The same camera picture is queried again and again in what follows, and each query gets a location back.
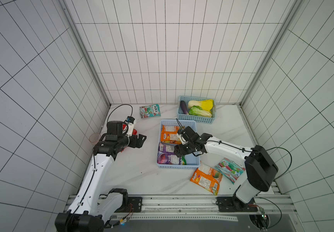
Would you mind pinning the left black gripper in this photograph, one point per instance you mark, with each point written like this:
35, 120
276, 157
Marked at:
140, 141

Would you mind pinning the large light blue basket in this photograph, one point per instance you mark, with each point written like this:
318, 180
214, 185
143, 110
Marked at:
192, 161

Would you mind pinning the green Fox's candy bag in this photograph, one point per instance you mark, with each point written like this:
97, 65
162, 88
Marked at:
183, 160

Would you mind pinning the orange candy bag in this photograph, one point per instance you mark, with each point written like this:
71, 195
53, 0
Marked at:
169, 135

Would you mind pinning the purple candy bag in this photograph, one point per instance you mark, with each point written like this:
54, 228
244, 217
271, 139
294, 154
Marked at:
167, 156

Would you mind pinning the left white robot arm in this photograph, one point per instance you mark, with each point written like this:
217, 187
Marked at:
87, 213

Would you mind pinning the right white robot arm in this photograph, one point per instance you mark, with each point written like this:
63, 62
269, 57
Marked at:
259, 166

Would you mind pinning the small teal basket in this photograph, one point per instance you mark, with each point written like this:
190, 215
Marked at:
195, 118

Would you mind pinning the green toy cabbage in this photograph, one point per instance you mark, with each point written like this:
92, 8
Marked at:
198, 111

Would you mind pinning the orange snack bag front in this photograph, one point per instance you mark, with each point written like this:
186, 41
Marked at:
207, 178

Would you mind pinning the clear pink plastic cup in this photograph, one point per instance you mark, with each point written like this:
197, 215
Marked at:
94, 138

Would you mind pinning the yellow toy cabbage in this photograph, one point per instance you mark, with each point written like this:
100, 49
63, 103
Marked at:
206, 105

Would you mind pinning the purple toy eggplant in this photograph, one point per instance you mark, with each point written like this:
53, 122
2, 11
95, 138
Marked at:
184, 108

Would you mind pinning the teal red Fox's candy bag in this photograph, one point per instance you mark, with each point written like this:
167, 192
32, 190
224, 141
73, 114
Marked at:
230, 169

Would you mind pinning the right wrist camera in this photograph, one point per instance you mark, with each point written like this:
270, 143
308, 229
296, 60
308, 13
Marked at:
181, 138

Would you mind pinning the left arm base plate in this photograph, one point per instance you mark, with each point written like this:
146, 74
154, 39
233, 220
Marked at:
133, 204

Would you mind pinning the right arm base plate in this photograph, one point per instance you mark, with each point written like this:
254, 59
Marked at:
233, 205

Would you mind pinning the aluminium mounting rail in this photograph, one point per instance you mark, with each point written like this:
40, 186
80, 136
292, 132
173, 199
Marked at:
163, 207

